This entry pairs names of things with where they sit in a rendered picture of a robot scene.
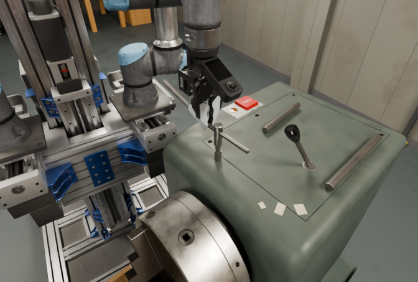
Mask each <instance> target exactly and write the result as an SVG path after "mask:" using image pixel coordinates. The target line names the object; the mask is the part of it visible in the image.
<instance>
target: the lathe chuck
mask: <svg viewBox="0 0 418 282"><path fill-rule="evenodd" d="M149 213H152V214H154V216H153V217H152V218H151V219H149V218H148V219H146V220H145V222H144V223H145V225H146V227H147V229H148V231H149V233H150V235H151V237H152V239H153V241H154V243H155V246H156V248H157V250H158V252H159V254H160V257H161V258H162V261H163V262H164V264H165V266H166V267H167V268H168V270H169V271H170V273H171V275H172V277H173V278H174V280H175V282H236V279H235V276H234V274H233V272H232V270H231V268H230V266H229V264H228V262H227V260H226V258H225V256H224V255H223V253H222V251H221V250H220V248H219V246H218V245H217V244H216V242H215V241H214V239H213V237H212V236H211V235H210V233H209V232H208V230H207V229H206V228H205V227H204V226H203V224H202V223H201V221H199V219H197V217H196V216H195V215H194V214H193V213H192V212H191V211H190V210H189V209H188V208H187V207H186V206H184V204H182V203H181V202H179V201H177V200H176V199H173V198H170V197H168V198H166V199H164V200H162V201H161V202H159V203H158V204H156V205H155V206H153V207H151V208H150V209H148V210H147V211H145V212H143V213H142V214H141V215H138V216H137V217H136V220H135V224H136V228H138V227H140V226H141V225H143V224H142V222H141V219H142V218H143V217H144V216H145V215H147V214H149ZM182 230H189V231H191V232H192V233H193V235H194V241H193V243H192V244H191V245H188V246H185V245H182V244H181V243H180V242H179V240H178V237H179V233H180V232H181V231H182Z"/></svg>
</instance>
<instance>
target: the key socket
mask: <svg viewBox="0 0 418 282"><path fill-rule="evenodd" d="M178 240H179V242H180V243H181V244H182V245H185V246H188V245H191V244H192V243H193V241H194V235H193V233H192V232H191V231H189V230H182V231H181V232H180V233H179V237H178Z"/></svg>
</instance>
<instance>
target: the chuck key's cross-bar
mask: <svg viewBox="0 0 418 282"><path fill-rule="evenodd" d="M163 84H164V85H165V86H166V87H167V88H168V89H169V90H170V91H171V92H172V93H173V94H174V95H175V96H176V97H177V98H178V99H179V100H180V101H181V102H182V103H183V104H184V105H185V106H186V107H187V108H188V106H189V105H190V103H189V102H188V101H187V100H186V99H185V98H184V97H183V96H182V95H181V94H180V93H179V92H178V91H177V90H176V89H175V88H173V87H172V86H171V85H170V84H169V83H168V82H167V81H166V80H164V81H163ZM208 128H210V129H211V130H212V131H214V126H213V125H212V124H211V123H209V122H208ZM219 135H220V136H221V137H222V138H224V139H226V140H227V141H229V142H230V143H231V144H233V145H234V146H236V147H237V148H239V149H240V150H242V151H243V152H245V153H246V154H248V153H249V152H250V150H249V149H248V148H247V147H245V146H243V145H242V144H241V143H239V142H237V141H236V140H235V139H233V138H232V137H230V136H228V135H227V134H226V133H224V132H222V131H221V132H220V133H219Z"/></svg>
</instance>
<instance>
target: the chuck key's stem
mask: <svg viewBox="0 0 418 282"><path fill-rule="evenodd" d="M221 131H223V125H222V124H221V123H215V124H214V145H215V160H216V161H220V160H221V145H222V143H223V138H222V137H221V136H220V135H219V133H220V132H221Z"/></svg>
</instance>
